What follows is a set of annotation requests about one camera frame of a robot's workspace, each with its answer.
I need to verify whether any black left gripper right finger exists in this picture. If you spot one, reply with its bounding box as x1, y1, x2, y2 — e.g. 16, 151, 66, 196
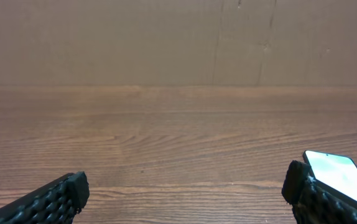
281, 161, 357, 224

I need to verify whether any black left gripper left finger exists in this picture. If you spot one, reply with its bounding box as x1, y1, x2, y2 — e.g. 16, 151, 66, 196
0, 171, 90, 224

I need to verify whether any blue Samsung Galaxy smartphone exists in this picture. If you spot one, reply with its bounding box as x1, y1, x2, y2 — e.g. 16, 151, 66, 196
303, 151, 357, 209

